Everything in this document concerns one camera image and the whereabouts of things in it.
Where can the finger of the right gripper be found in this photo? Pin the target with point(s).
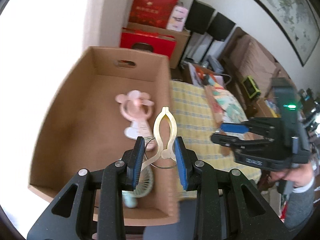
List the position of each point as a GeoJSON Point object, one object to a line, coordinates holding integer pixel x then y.
{"type": "Point", "coordinates": [234, 128]}

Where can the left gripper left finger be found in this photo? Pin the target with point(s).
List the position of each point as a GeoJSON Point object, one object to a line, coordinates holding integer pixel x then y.
{"type": "Point", "coordinates": [134, 164]}

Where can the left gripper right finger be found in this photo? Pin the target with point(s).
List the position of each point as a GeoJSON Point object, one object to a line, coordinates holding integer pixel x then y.
{"type": "Point", "coordinates": [183, 163]}

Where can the green patterned folding fan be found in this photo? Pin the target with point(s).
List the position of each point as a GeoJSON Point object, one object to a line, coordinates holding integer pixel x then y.
{"type": "Point", "coordinates": [232, 110]}

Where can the cream plastic clip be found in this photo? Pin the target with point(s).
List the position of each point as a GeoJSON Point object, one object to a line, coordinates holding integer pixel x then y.
{"type": "Point", "coordinates": [164, 135]}

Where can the light blue desk fan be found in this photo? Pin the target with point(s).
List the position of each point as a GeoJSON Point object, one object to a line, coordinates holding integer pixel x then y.
{"type": "Point", "coordinates": [143, 188]}

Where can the pink handheld fan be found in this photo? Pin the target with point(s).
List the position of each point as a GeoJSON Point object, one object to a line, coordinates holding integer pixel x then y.
{"type": "Point", "coordinates": [137, 108]}

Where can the beige red-print folding fan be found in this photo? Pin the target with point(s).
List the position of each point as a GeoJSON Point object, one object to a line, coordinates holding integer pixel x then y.
{"type": "Point", "coordinates": [217, 111]}

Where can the grey sleeve forearm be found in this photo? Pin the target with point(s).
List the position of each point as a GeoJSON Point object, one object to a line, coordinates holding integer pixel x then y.
{"type": "Point", "coordinates": [300, 206]}

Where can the person right hand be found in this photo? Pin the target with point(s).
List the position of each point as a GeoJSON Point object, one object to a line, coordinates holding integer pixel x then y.
{"type": "Point", "coordinates": [301, 175]}

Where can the yellow plaid tablecloth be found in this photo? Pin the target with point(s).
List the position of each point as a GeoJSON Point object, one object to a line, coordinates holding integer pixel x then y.
{"type": "Point", "coordinates": [196, 124]}

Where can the green black radio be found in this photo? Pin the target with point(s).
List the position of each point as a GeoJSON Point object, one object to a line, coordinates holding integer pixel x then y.
{"type": "Point", "coordinates": [251, 87]}

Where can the open cardboard box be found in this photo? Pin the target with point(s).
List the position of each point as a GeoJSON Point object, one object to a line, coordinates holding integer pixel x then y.
{"type": "Point", "coordinates": [84, 127]}

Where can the open box with papers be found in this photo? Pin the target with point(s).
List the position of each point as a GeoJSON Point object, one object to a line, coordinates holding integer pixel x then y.
{"type": "Point", "coordinates": [199, 76]}

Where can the brown sofa cushion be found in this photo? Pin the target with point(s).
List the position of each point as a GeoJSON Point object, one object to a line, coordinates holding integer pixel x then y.
{"type": "Point", "coordinates": [244, 56]}

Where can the right black speaker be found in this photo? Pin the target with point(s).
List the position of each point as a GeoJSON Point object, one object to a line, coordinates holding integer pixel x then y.
{"type": "Point", "coordinates": [220, 27]}

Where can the black speaker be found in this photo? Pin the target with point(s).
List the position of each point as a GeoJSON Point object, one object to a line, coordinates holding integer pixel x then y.
{"type": "Point", "coordinates": [220, 27]}
{"type": "Point", "coordinates": [199, 17]}

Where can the large brown cardboard box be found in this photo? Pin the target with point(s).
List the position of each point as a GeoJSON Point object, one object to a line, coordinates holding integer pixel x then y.
{"type": "Point", "coordinates": [180, 37]}

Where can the red chocolate gift box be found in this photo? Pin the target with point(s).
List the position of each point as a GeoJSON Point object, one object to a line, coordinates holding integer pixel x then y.
{"type": "Point", "coordinates": [146, 41]}

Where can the left black speaker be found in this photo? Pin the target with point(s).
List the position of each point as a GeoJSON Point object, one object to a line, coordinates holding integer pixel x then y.
{"type": "Point", "coordinates": [199, 17]}

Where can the pink white carton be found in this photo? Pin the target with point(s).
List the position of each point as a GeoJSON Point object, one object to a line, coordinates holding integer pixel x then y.
{"type": "Point", "coordinates": [177, 18]}

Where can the red gift bag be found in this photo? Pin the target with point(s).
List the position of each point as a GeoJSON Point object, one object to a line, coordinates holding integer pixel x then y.
{"type": "Point", "coordinates": [154, 13]}

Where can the framed wall painting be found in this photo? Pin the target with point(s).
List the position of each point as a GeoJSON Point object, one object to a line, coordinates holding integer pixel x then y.
{"type": "Point", "coordinates": [298, 23]}

